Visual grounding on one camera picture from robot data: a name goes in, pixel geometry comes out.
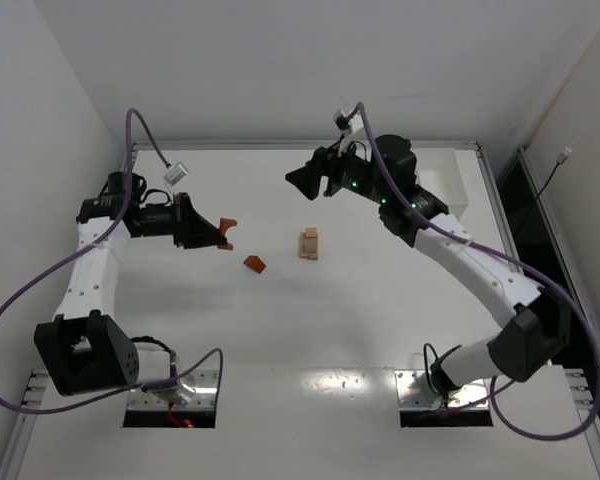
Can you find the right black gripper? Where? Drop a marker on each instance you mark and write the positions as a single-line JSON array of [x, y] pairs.
[[327, 171]]

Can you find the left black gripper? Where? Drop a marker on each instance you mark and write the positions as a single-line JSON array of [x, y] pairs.
[[181, 220]]

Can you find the light wood cube letter H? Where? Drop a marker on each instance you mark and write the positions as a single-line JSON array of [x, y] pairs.
[[310, 233]]

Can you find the orange triangular wood block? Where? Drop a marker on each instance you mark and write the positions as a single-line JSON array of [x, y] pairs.
[[255, 263]]

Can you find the long plain wood block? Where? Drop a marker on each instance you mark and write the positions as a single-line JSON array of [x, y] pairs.
[[314, 256]]

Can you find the light wood cube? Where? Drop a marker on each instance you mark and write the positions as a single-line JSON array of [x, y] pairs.
[[311, 246]]

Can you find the white perforated plastic box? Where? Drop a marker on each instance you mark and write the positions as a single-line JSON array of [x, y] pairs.
[[437, 171]]

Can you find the long engraved wood block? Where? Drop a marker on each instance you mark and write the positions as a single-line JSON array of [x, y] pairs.
[[302, 252]]

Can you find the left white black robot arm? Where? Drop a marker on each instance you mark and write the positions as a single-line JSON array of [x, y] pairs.
[[83, 348]]

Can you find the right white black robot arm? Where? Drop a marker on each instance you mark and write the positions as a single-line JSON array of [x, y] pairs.
[[534, 321]]

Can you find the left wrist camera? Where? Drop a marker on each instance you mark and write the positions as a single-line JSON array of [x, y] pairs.
[[175, 173]]

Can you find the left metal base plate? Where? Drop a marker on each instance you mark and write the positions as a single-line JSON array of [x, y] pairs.
[[195, 392]]

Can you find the metal base plate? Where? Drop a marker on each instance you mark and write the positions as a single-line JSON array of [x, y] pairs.
[[195, 392], [416, 397]]

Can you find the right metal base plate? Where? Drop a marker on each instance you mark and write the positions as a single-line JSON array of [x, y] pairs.
[[416, 397]]

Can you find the black wall cable white plug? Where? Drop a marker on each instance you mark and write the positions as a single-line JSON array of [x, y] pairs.
[[560, 160]]

